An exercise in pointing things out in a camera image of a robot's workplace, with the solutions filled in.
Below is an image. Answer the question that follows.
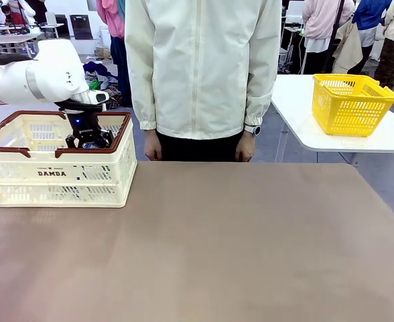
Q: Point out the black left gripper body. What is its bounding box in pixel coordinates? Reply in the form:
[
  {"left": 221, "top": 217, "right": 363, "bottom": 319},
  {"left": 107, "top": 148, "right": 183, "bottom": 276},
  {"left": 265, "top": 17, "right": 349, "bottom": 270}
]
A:
[{"left": 58, "top": 99, "right": 107, "bottom": 142}]

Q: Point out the person left forearm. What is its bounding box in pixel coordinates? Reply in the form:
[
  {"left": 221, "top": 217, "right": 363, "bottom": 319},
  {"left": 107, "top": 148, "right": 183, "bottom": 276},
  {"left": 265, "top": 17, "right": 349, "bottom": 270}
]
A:
[{"left": 243, "top": 50, "right": 283, "bottom": 127}]

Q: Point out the person right forearm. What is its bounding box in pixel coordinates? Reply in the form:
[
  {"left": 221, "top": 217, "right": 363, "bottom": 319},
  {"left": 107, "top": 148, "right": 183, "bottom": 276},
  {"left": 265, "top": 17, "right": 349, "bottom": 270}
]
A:
[{"left": 125, "top": 50, "right": 158, "bottom": 131}]

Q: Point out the cream basket with brown rim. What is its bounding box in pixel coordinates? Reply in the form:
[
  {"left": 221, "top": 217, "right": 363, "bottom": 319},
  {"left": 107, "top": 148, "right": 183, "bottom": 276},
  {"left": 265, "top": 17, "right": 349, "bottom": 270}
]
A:
[{"left": 0, "top": 110, "right": 138, "bottom": 209}]

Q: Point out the yellow plastic basket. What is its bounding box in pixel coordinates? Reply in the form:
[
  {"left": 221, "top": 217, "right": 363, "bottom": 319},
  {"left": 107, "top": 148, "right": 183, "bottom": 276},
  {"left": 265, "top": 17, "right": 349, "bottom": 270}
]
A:
[{"left": 312, "top": 73, "right": 394, "bottom": 138}]

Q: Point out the person right hand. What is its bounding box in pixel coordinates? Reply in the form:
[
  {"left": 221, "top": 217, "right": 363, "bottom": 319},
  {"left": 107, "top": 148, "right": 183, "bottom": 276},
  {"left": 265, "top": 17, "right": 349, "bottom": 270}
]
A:
[{"left": 144, "top": 129, "right": 164, "bottom": 161}]

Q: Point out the person left hand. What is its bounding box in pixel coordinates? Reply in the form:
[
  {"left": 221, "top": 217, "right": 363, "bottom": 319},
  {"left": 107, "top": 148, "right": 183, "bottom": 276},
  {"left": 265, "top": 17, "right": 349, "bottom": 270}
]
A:
[{"left": 234, "top": 132, "right": 257, "bottom": 163}]

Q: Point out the colourful clothes pile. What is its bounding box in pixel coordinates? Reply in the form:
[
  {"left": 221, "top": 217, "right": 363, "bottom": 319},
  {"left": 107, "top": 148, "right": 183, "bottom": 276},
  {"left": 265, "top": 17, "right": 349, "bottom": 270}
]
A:
[{"left": 82, "top": 60, "right": 121, "bottom": 110}]

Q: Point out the small cardboard box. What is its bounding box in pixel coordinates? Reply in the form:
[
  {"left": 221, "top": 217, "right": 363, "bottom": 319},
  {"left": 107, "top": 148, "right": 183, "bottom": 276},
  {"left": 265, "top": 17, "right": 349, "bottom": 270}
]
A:
[{"left": 94, "top": 46, "right": 113, "bottom": 60}]

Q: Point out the black panel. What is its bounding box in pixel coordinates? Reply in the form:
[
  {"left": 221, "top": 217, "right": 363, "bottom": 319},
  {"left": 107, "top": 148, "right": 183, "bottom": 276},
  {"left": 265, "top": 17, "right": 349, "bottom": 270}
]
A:
[
  {"left": 70, "top": 15, "right": 94, "bottom": 41},
  {"left": 54, "top": 14, "right": 71, "bottom": 40}
]

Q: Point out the person in pink hoodie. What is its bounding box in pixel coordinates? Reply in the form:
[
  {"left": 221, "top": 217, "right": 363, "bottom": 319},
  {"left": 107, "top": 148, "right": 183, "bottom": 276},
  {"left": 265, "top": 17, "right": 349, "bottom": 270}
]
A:
[{"left": 95, "top": 0, "right": 133, "bottom": 108}]

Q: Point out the person in cream jacket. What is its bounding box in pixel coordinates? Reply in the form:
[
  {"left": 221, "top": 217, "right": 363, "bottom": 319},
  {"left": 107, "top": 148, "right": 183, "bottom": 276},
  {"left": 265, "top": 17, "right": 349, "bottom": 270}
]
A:
[{"left": 125, "top": 0, "right": 283, "bottom": 162}]

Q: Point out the white side table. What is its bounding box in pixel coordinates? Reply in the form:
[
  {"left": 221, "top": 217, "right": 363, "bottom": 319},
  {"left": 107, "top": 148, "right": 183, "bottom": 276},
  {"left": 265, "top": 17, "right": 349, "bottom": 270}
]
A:
[{"left": 271, "top": 74, "right": 394, "bottom": 155}]

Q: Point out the person in pale pink shirt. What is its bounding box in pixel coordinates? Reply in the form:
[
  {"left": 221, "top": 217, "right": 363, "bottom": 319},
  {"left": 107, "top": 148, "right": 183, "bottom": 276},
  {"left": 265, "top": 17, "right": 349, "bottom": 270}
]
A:
[{"left": 301, "top": 0, "right": 356, "bottom": 75}]

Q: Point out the beige jacket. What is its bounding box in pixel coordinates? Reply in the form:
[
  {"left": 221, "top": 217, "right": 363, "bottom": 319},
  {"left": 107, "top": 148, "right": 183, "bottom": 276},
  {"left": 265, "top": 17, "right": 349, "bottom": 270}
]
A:
[{"left": 332, "top": 20, "right": 365, "bottom": 75}]

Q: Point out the person in blue jacket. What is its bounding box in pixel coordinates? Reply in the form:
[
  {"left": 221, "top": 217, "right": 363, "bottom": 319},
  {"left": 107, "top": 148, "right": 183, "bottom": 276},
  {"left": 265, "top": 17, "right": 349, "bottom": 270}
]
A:
[{"left": 352, "top": 0, "right": 394, "bottom": 63}]

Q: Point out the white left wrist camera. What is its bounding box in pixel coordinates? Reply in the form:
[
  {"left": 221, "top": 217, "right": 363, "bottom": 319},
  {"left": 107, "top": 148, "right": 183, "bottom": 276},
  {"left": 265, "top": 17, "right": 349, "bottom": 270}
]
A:
[{"left": 72, "top": 89, "right": 111, "bottom": 111}]

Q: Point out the grey frame workbench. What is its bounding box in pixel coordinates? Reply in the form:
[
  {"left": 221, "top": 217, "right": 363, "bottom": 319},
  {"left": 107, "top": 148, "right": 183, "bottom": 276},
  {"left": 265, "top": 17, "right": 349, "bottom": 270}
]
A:
[{"left": 0, "top": 23, "right": 66, "bottom": 58}]

